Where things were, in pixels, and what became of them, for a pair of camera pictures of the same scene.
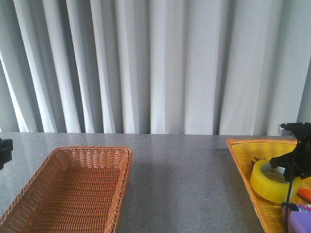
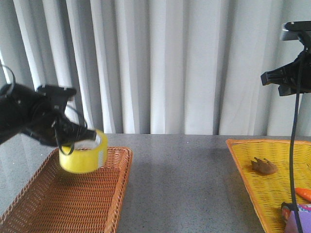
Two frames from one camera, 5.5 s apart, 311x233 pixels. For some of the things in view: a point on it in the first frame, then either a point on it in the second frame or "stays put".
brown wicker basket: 78,189 stays put
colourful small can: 302,207 stays put
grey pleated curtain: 240,67 stays put
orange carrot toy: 305,192 stays put
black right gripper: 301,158 to 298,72
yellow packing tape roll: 269,190 to 84,156
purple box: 299,222 stays put
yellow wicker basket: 247,152 stays put
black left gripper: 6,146 to 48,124
